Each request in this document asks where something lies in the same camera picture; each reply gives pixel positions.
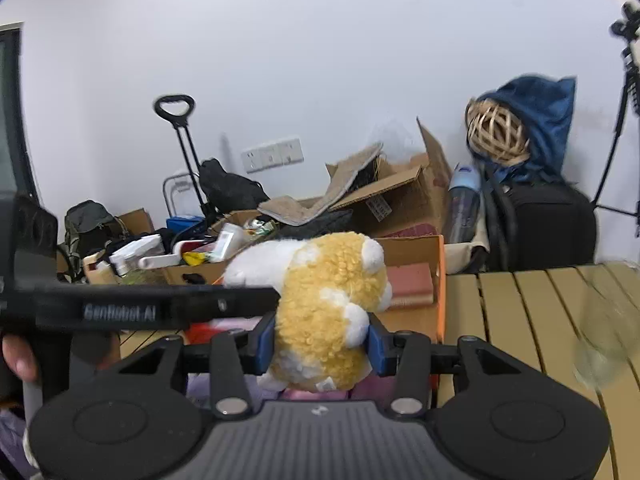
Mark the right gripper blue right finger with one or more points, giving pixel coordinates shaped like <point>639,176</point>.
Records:
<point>382,352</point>

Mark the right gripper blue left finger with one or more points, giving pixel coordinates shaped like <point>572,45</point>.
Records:
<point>260,346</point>

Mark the terracotta striped sponge cloth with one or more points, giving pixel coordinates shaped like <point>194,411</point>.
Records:
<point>412,285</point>

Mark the yellow white plush toy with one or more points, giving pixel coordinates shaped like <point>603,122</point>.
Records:
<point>325,304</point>

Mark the red cardboard tray box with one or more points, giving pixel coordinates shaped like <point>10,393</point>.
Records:
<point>420,294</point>

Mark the person left hand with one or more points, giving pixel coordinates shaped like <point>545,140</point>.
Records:
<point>19,358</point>

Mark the black backpack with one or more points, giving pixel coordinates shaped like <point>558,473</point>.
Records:
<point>89,228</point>

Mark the sliding glass door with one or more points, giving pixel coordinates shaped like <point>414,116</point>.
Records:
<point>16,166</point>

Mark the large open cardboard box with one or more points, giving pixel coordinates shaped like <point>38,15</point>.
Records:
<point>386,200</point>

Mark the blue water bottle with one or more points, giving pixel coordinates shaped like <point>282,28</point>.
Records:
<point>463,205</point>

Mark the clear drinking glass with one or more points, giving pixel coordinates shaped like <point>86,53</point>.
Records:
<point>608,329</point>

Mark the woven rattan ball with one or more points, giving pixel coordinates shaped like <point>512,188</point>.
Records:
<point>494,132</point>

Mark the dark blue fabric bag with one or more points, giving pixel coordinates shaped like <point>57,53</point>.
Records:
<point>545,107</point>

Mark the metal folding chair frame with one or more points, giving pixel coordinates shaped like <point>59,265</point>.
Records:
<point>179,194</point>

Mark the white wall socket strip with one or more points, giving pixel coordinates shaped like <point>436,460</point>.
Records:
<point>277,154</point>

